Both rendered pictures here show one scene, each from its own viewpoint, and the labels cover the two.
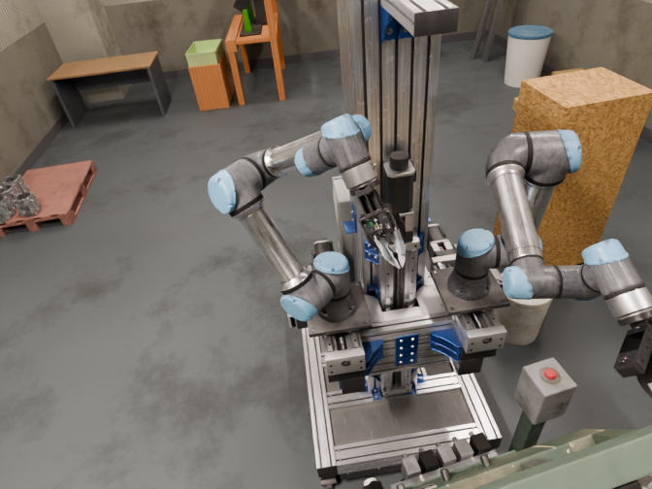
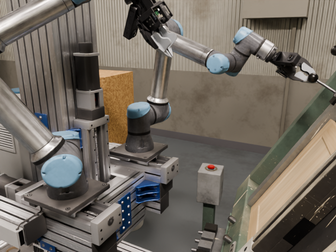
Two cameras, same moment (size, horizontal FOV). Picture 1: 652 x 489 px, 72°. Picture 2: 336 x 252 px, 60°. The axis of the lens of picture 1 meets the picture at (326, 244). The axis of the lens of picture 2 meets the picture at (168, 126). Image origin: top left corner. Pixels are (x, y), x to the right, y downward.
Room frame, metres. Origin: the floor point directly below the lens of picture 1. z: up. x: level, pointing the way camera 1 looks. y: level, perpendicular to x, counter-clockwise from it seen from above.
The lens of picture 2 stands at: (0.29, 0.64, 1.60)
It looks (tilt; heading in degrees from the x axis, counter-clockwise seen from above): 17 degrees down; 301
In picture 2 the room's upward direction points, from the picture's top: straight up
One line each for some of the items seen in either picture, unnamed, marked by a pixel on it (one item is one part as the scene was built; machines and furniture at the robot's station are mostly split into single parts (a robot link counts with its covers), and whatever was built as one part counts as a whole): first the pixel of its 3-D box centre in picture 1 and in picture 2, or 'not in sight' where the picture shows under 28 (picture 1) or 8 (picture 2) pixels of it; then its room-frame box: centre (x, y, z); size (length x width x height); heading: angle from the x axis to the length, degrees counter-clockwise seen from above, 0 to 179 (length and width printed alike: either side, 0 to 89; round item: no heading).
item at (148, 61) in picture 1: (114, 89); not in sight; (6.05, 2.52, 0.33); 1.24 x 0.63 x 0.65; 93
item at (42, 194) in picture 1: (44, 187); not in sight; (3.93, 2.66, 0.15); 1.06 x 0.73 x 0.30; 3
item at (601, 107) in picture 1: (557, 184); (105, 133); (2.32, -1.49, 0.63); 0.50 x 0.42 x 1.25; 97
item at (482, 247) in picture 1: (475, 251); (139, 116); (1.15, -0.51, 1.20); 0.13 x 0.12 x 0.14; 83
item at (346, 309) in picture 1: (335, 296); (67, 177); (1.12, -0.01, 1.09); 0.15 x 0.15 x 0.10
